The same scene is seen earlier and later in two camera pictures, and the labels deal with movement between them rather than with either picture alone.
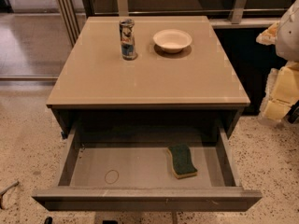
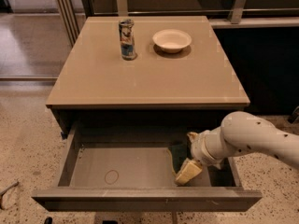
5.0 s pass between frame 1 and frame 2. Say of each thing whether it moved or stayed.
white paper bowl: stayed
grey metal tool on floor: stayed
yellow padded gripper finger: moved
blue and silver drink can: stayed
